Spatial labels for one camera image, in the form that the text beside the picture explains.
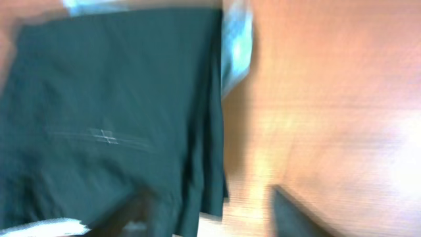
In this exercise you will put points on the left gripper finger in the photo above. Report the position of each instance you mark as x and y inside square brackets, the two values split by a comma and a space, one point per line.
[293, 219]

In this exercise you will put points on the black shorts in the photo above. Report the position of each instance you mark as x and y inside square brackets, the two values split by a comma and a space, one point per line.
[98, 108]

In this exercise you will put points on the folded light blue garment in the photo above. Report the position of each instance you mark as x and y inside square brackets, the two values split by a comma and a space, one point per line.
[237, 29]

